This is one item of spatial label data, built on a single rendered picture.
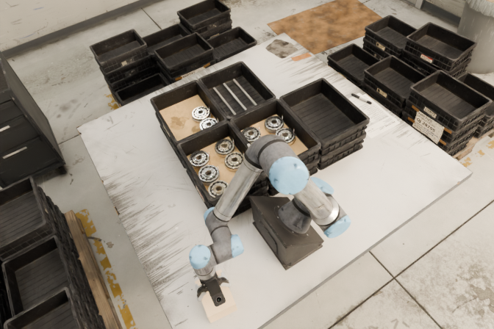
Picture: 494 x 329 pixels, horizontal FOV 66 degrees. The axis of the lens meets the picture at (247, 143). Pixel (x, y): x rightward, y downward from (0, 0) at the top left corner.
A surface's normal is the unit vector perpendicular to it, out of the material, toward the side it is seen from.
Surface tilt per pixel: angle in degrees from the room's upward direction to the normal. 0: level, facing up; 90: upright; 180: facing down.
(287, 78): 0
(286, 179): 75
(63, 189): 0
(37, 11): 90
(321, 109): 0
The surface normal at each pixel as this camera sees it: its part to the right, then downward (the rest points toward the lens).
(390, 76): -0.08, -0.65
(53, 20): 0.54, 0.61
